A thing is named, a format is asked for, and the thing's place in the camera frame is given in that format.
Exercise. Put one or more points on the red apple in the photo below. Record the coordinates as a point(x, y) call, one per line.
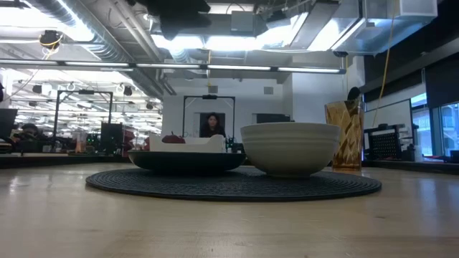
point(173, 139)

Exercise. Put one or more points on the black shallow plate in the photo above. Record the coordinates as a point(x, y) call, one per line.
point(186, 161)

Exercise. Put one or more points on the white ribbed ceramic bowl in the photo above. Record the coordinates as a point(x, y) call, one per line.
point(289, 150)

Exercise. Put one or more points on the round dark woven placemat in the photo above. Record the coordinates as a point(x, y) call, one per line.
point(233, 188)

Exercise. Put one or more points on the amber patterned drinking glass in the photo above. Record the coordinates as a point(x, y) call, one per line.
point(349, 132)

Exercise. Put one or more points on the long linear ceiling light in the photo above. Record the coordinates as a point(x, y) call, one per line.
point(179, 66)

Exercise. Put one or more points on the grey ceiling ventilation box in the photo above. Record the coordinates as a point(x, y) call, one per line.
point(242, 19)

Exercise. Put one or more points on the person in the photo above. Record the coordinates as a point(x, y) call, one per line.
point(212, 126)
point(28, 134)

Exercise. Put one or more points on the white plastic tray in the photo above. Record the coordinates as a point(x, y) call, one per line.
point(201, 145)

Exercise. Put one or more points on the dark computer monitor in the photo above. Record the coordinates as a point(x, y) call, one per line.
point(7, 122)

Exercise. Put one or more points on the black perforated crate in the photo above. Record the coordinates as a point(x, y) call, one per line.
point(385, 143)

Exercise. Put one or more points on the round silver air duct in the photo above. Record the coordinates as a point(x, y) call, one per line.
point(107, 43)

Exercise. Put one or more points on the black metal rig frame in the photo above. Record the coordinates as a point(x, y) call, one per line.
point(83, 92)
point(209, 97)

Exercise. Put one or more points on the dark ceiling dome camera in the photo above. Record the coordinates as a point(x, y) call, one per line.
point(340, 53)

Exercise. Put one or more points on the white wall board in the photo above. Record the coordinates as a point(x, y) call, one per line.
point(389, 114)

